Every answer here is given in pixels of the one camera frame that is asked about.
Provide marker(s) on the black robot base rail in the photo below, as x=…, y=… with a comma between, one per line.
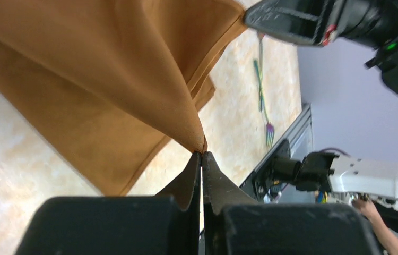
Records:
x=269, y=182

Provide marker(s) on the person forearm in background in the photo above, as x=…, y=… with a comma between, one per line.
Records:
x=385, y=236

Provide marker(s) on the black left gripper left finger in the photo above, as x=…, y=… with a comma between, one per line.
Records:
x=166, y=223

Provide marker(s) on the person hand in background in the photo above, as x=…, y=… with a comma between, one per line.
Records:
x=367, y=208

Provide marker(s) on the brown satin napkin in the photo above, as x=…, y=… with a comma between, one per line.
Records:
x=109, y=83

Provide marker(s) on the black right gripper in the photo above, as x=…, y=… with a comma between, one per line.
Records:
x=372, y=23

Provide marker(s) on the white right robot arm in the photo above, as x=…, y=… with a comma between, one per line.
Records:
x=332, y=173

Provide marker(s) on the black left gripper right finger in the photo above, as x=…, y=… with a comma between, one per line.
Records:
x=235, y=223

